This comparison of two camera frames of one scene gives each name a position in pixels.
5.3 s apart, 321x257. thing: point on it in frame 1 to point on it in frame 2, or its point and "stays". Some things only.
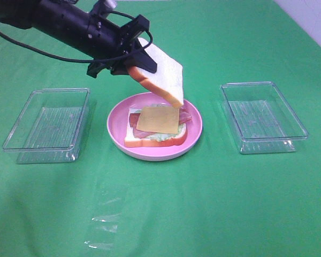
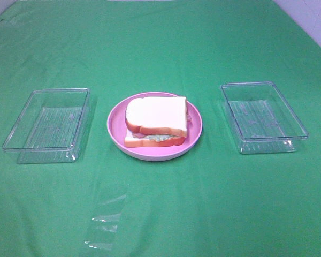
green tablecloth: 213,201 stays
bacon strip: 140,134 stays
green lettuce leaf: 162,136 stays
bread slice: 167,82 to 166,115
